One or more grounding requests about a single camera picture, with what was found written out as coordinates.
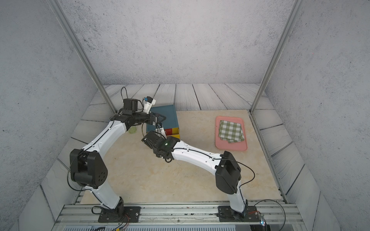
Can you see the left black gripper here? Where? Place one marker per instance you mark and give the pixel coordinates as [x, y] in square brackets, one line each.
[150, 117]

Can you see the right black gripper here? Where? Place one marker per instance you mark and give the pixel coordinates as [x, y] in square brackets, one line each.
[168, 138]

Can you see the yellow top drawer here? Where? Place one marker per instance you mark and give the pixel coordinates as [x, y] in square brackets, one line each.
[176, 133]

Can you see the red postcards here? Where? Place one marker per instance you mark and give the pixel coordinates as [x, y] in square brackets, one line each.
[168, 132]

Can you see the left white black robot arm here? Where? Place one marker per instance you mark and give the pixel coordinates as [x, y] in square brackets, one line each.
[87, 167]

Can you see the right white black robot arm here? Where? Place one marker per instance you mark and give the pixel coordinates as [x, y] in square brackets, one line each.
[224, 167]

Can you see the teal drawer cabinet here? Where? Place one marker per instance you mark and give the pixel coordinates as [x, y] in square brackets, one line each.
[171, 116]

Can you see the green translucent plastic cup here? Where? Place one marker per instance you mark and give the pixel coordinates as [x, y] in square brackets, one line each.
[132, 129]

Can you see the pink plastic tray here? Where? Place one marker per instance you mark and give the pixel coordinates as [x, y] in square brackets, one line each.
[224, 145]

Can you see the green checkered cloth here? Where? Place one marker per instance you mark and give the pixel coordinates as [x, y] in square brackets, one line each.
[230, 131]

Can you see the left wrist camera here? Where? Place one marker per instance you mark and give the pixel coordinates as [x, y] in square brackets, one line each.
[148, 102]

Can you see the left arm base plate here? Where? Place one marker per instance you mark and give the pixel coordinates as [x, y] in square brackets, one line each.
[119, 214]

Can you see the aluminium front rail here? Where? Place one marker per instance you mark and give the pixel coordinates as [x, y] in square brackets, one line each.
[264, 216]

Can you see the left aluminium frame post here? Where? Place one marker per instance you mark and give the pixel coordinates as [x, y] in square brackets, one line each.
[64, 23]

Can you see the aluminium frame post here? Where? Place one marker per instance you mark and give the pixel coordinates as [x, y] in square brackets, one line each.
[297, 7]
[64, 23]

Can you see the right aluminium frame post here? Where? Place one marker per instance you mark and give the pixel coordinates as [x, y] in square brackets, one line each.
[297, 7]

